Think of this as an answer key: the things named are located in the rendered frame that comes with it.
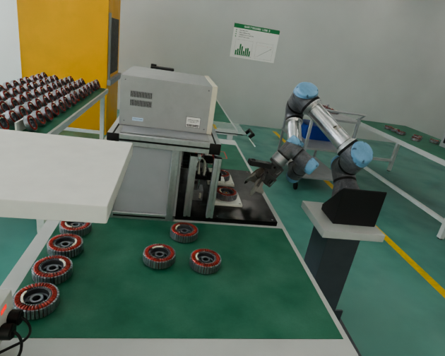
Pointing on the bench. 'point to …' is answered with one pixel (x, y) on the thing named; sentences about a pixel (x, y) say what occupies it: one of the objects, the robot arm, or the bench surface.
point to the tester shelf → (165, 138)
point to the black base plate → (253, 210)
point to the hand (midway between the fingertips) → (246, 188)
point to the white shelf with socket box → (45, 197)
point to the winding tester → (167, 100)
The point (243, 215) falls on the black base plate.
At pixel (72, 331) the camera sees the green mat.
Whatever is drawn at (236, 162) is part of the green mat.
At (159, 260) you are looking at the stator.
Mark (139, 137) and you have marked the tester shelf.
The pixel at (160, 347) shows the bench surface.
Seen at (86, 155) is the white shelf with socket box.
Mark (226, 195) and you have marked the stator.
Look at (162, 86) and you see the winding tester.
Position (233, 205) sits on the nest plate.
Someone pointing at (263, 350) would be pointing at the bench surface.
